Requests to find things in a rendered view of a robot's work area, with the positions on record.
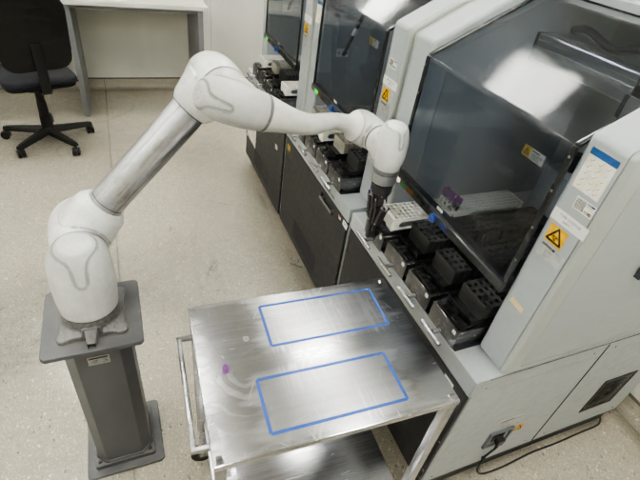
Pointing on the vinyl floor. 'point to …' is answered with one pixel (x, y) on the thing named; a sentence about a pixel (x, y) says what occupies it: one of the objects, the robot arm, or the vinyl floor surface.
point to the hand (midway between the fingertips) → (370, 229)
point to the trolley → (309, 384)
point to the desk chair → (36, 64)
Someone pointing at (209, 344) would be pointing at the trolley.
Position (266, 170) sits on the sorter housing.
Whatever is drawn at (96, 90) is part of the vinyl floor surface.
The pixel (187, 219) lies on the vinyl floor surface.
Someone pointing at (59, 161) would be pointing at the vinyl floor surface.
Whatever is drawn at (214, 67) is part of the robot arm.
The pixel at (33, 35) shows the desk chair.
